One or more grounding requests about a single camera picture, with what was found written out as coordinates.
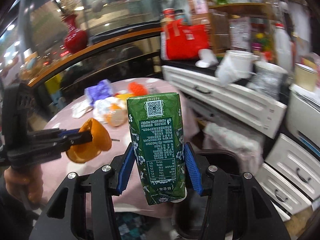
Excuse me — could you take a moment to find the orange peel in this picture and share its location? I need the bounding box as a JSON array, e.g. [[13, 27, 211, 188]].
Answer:
[[66, 118, 112, 164]]

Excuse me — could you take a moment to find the large white paper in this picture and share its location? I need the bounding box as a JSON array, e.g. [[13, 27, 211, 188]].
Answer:
[[72, 99, 93, 119]]

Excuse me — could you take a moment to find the purple plastic bag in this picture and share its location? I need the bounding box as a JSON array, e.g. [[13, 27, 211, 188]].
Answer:
[[84, 79, 114, 106]]

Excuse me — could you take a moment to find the green drink carton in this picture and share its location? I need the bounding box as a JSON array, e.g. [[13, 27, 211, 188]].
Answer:
[[127, 93, 185, 205]]

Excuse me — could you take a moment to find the orange foam fruit net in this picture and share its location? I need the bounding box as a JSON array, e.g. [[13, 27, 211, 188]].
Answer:
[[128, 82, 148, 96]]

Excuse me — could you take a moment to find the dark brown trash bin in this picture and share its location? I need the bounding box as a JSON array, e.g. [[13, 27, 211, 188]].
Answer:
[[172, 144, 240, 239]]

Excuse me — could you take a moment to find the person's left hand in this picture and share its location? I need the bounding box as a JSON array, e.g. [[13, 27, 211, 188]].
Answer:
[[3, 165, 43, 204]]

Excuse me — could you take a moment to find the pink polka dot tablecloth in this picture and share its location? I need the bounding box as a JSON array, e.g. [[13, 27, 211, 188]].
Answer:
[[41, 78, 199, 218]]

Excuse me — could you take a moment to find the lower white drawer unit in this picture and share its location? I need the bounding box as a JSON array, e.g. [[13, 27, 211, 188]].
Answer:
[[255, 133, 319, 215]]

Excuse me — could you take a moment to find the white drawer cabinet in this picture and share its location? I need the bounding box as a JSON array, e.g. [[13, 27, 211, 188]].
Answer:
[[162, 65, 287, 139]]

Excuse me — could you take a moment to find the red vase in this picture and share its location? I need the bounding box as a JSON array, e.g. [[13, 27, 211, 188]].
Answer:
[[63, 14, 88, 54]]

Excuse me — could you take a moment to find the wooden railing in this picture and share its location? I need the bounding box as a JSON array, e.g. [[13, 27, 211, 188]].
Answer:
[[28, 27, 161, 88]]

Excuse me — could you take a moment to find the silver foil bag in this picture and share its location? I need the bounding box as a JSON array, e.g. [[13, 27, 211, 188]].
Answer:
[[246, 61, 288, 100]]

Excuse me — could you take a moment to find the white paper cup stack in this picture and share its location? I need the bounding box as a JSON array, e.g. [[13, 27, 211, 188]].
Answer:
[[215, 50, 260, 86]]

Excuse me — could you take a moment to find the red tote bag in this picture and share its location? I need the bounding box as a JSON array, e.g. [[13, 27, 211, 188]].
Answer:
[[161, 20, 209, 61]]

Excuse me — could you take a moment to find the white plastic jug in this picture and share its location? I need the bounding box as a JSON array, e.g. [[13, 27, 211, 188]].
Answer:
[[274, 23, 293, 73]]

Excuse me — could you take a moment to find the wooden shelf rack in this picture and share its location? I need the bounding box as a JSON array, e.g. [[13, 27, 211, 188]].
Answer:
[[208, 2, 276, 54]]

